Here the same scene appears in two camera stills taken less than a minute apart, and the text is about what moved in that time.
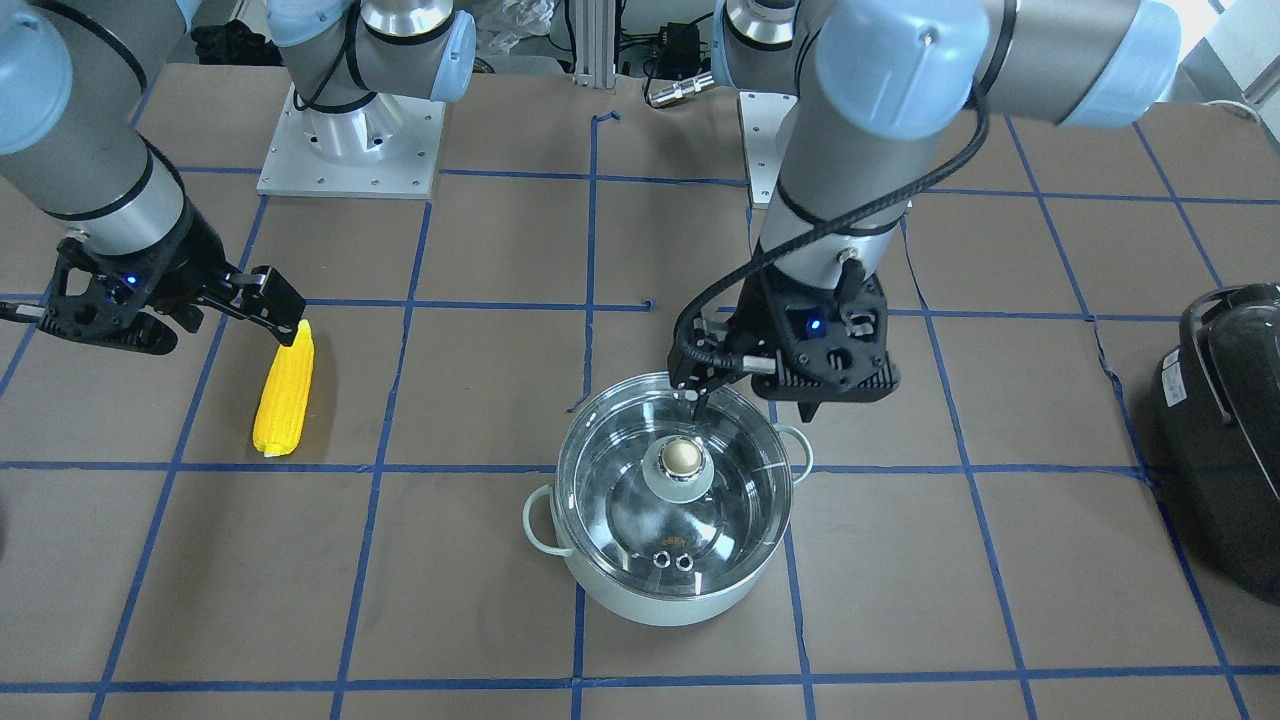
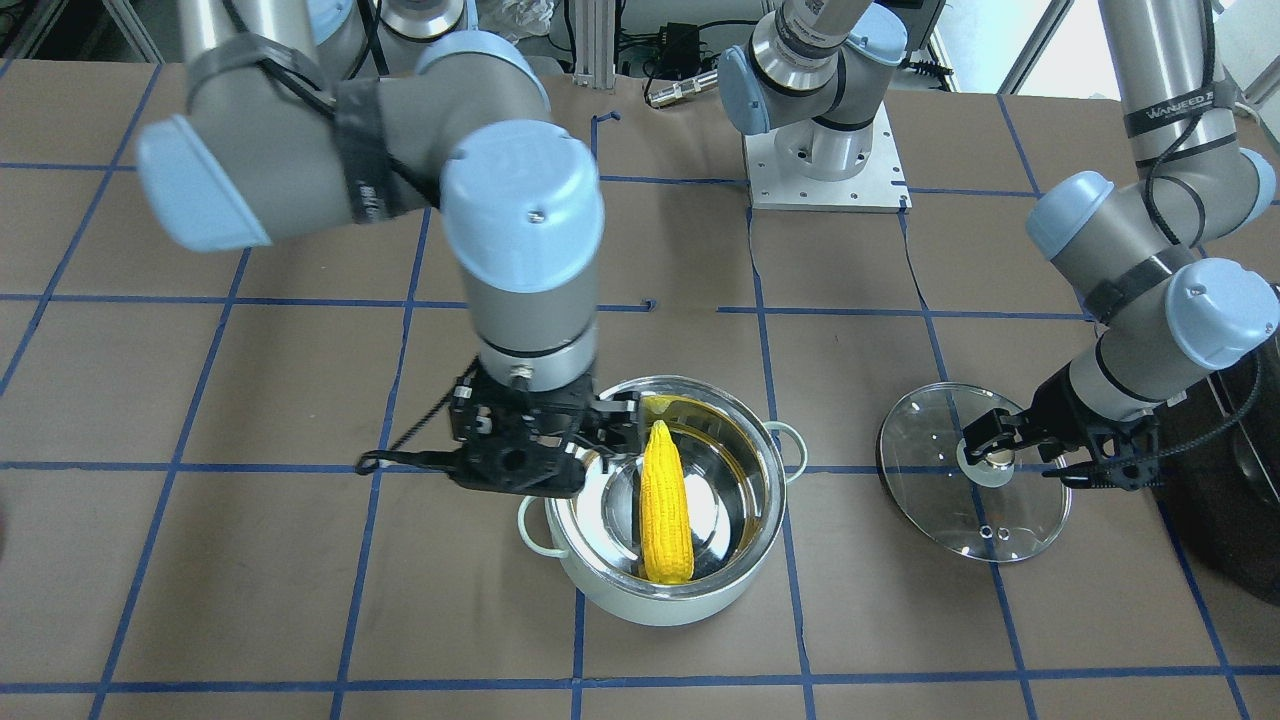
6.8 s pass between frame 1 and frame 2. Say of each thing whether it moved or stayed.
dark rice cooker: stayed
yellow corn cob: moved
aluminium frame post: stayed
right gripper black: moved
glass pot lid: moved
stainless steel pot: stayed
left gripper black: moved
